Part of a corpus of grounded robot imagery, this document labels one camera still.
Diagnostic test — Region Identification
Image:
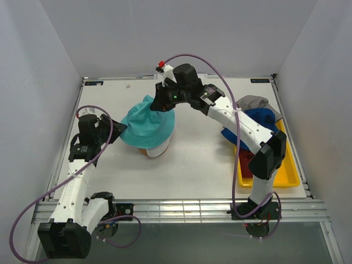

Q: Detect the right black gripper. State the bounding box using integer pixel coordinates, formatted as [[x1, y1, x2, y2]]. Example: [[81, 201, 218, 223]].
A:
[[150, 80, 190, 112]]

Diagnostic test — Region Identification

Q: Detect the teal bucket hat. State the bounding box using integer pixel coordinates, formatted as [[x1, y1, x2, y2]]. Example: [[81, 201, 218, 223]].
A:
[[120, 95, 175, 149]]

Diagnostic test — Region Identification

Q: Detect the white bucket hat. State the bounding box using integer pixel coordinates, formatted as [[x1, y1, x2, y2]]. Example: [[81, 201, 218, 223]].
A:
[[146, 136, 172, 158]]

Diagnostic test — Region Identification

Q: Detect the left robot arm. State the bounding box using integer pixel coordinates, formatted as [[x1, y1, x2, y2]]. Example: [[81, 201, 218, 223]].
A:
[[37, 114, 127, 259]]

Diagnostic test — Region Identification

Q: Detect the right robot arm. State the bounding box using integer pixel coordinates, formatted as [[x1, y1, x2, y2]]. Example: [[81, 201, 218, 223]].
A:
[[150, 61, 287, 219]]

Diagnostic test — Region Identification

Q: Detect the wooden hat stand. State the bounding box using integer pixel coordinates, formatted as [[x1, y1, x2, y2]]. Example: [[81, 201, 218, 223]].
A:
[[139, 145, 168, 158]]

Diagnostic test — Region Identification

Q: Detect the grey cap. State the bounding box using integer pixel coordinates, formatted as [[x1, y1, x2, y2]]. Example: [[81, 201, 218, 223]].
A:
[[236, 95, 283, 122]]

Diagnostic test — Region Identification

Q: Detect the dark red hat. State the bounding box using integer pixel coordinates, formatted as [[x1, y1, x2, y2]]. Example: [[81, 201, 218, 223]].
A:
[[239, 148, 254, 179]]

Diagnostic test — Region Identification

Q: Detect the blue bucket hat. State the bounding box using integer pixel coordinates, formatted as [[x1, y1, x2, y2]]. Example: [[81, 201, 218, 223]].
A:
[[236, 108, 278, 154]]

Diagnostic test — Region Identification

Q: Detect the yellow plastic tray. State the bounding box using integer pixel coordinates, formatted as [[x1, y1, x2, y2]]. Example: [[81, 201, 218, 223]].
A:
[[233, 119, 300, 189]]

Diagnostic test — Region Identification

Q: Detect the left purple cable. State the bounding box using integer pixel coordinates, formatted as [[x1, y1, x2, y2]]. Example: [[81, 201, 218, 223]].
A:
[[10, 105, 141, 262]]

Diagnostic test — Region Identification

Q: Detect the purple cable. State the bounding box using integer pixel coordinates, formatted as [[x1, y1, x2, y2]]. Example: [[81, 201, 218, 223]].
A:
[[10, 105, 141, 262], [163, 53, 283, 240]]

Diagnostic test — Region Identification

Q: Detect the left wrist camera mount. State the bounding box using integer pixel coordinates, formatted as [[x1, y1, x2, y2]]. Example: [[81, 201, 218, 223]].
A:
[[76, 107, 96, 118]]

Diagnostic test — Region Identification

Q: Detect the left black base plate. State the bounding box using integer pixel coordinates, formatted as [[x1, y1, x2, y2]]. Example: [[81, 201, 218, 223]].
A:
[[101, 203, 134, 221]]

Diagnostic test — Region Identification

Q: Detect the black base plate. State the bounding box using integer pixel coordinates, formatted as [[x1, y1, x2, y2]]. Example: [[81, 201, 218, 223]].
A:
[[226, 201, 281, 220], [101, 203, 134, 221]]

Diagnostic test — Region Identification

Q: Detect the aluminium front rail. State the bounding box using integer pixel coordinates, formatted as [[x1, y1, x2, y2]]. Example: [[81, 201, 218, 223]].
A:
[[30, 199, 331, 225]]

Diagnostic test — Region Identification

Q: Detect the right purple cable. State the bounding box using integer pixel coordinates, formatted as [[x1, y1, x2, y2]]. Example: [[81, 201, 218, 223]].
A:
[[163, 53, 283, 240]]

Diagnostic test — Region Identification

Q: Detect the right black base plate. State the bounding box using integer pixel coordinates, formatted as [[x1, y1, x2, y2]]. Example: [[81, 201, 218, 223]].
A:
[[226, 201, 281, 220]]

